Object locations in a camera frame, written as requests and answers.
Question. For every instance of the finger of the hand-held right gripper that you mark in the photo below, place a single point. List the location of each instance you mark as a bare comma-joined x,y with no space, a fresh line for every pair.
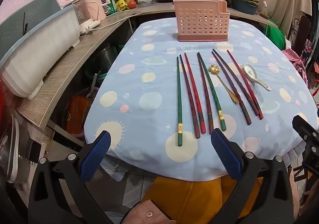
305,126

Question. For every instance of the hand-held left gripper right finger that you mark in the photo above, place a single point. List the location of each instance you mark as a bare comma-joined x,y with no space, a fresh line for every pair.
225,151

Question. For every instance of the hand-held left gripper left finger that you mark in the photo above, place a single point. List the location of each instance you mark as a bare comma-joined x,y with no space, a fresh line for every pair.
96,156

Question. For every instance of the maroon patterned chopstick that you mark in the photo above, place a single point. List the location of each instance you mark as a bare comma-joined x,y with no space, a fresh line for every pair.
189,99
230,88
204,93
235,82

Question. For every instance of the green chopstick gold band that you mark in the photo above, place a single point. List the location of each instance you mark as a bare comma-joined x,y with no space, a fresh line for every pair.
179,101
211,91

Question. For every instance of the red patterned chopstick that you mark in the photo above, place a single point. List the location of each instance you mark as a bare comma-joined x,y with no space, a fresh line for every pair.
244,84
194,93

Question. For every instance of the white ceramic spoon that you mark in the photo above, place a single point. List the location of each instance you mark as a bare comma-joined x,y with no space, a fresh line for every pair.
249,70

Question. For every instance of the gold flower spoon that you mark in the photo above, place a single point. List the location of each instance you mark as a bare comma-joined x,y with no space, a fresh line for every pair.
213,68

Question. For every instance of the pink perforated utensil basket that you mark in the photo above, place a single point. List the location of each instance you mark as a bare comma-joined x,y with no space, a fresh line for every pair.
199,18

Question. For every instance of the orange box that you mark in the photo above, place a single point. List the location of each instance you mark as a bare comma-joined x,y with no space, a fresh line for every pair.
77,114

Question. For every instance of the person's yellow trousers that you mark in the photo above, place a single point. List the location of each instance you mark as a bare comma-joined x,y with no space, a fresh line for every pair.
199,201

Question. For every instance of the pink floral cloth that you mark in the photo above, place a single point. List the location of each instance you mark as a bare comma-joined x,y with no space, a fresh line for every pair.
295,62

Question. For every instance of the pink pouch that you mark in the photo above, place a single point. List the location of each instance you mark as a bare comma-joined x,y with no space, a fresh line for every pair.
147,214

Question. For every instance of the blue dotted tablecloth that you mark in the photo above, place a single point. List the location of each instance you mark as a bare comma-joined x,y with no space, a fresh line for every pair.
149,94

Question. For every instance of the dark wooden chair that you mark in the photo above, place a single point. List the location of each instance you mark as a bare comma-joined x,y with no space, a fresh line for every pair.
302,34

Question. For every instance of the green bag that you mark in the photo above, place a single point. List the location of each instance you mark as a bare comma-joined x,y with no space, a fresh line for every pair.
275,37

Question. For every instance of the white bin blue rim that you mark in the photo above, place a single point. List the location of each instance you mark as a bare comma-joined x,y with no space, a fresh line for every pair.
37,49

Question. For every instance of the white power plug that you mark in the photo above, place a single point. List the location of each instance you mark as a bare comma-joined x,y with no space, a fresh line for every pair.
87,31

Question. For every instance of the blue planter with greens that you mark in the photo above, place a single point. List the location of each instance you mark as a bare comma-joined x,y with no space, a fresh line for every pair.
244,4

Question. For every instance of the white clear-window appliance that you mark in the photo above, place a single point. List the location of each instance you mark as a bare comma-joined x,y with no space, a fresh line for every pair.
86,13

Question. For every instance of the green label bottle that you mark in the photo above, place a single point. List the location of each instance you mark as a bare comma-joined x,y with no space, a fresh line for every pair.
111,4

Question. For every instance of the pink kitchen appliance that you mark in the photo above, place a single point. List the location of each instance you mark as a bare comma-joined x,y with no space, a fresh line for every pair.
99,2

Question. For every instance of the red tomato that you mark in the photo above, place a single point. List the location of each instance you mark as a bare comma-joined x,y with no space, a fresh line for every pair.
132,4

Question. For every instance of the glass food container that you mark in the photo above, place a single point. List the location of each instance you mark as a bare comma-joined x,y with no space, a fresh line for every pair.
147,1

